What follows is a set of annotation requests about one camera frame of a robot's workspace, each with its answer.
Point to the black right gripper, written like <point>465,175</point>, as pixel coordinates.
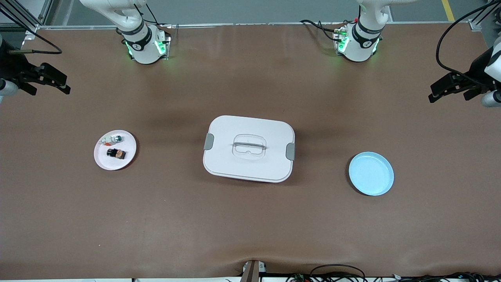
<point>11,67</point>

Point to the white lidded storage box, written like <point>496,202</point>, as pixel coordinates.
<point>249,149</point>

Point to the pink round plate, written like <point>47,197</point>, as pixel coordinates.
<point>113,162</point>

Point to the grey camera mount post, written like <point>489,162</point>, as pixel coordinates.
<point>250,272</point>

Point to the white switch with green button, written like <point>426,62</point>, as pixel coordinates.
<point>116,138</point>

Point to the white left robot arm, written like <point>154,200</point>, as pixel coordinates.
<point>362,39</point>

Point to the black switch with orange button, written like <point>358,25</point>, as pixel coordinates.
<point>116,153</point>

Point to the light blue round plate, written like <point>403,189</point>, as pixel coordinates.
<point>371,174</point>

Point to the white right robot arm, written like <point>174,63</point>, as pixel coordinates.
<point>145,43</point>

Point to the aluminium table edge rail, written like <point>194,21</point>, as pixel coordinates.
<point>254,24</point>

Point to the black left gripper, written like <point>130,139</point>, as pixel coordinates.
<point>476,69</point>

